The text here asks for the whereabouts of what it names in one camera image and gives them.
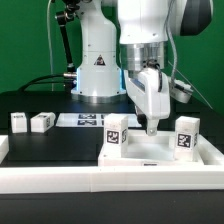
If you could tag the white square tabletop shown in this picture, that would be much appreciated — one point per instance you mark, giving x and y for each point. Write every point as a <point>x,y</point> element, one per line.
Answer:
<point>144,150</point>

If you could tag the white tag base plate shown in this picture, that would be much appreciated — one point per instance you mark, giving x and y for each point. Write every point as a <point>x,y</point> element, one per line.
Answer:
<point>91,120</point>

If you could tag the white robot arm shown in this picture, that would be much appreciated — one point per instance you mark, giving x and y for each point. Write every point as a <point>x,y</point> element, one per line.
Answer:
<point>125,46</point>

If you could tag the white obstacle fence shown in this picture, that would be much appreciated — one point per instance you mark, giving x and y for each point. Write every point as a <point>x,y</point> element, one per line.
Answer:
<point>98,179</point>

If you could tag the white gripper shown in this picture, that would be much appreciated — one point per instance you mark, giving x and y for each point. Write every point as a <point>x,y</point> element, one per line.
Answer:
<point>149,90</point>

